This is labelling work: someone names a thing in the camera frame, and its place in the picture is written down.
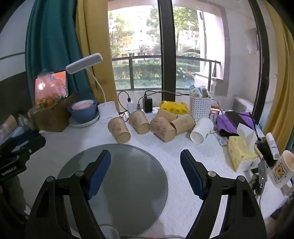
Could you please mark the yellow wipes packet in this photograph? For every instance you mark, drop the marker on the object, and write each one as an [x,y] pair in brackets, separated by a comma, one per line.
[173,107]

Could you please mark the white paper cup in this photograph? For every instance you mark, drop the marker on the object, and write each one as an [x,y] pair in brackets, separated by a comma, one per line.
[202,131]

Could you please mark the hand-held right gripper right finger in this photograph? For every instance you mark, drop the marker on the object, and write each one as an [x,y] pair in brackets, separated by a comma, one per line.
[191,175]

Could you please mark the black charger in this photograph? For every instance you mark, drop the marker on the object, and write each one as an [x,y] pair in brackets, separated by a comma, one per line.
[147,104]

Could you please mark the yellow curtain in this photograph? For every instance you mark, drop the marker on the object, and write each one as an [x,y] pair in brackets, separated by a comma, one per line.
[91,27]
[282,92]

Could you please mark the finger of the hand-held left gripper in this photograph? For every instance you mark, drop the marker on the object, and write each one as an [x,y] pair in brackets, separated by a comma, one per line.
[35,144]
[21,137]

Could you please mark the white air conditioner unit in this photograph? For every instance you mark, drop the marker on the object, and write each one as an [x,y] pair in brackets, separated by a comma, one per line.
[242,104]

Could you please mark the small red white box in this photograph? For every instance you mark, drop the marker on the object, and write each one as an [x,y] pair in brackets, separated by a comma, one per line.
[214,115]

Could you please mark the blue bowl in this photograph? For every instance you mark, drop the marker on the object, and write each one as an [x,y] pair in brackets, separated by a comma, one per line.
[82,115]

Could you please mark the person's left forearm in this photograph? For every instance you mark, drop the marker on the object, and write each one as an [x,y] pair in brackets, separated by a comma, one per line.
[12,195]

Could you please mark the white charger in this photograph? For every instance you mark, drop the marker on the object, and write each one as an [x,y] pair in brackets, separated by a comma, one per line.
[130,105]

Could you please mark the white plastic basket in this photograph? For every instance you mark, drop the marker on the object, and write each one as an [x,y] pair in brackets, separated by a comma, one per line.
[201,107]

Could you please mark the white bear mug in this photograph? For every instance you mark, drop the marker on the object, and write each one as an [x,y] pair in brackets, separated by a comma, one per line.
[282,172]

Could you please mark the black window post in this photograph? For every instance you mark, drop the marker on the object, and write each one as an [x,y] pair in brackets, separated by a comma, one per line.
[167,52]

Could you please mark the black balcony railing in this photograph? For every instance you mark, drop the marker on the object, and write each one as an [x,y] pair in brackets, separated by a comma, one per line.
[131,71]

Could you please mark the white desk lamp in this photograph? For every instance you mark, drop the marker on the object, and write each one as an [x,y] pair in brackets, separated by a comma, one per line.
[83,63]

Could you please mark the grey round mat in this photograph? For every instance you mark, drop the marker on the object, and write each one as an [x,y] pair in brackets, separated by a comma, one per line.
[131,183]

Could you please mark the cardboard box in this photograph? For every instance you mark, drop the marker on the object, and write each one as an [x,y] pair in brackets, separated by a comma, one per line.
[52,118]

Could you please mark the black pouch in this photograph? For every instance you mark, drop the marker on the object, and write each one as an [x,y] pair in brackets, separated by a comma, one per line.
[265,152]

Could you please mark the white plate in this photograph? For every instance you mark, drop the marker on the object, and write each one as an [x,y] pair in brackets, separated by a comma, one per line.
[78,125]

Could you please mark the teal curtain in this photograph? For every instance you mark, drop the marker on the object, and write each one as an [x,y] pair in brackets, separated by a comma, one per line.
[52,34]

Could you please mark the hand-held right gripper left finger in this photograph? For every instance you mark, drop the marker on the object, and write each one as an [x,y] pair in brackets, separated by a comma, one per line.
[98,175]

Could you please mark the brown small bottle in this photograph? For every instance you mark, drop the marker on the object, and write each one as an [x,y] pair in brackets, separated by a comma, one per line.
[204,93]

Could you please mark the brown printed paper cup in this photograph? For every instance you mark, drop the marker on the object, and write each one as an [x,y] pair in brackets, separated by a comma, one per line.
[162,128]
[167,114]
[183,123]
[119,131]
[139,123]

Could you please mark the purple cloth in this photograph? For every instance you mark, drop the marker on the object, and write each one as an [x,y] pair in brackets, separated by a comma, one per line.
[224,125]

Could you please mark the yellow tissue box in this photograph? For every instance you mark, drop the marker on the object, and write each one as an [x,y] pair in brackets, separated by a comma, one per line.
[238,152]

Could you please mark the black notebook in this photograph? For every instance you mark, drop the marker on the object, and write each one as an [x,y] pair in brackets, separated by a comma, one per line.
[236,119]

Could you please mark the white power strip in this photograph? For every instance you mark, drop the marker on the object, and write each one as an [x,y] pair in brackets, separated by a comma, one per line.
[124,115]

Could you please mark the orange plastic fruit bag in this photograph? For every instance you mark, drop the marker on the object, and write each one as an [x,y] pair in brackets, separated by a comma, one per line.
[50,88]

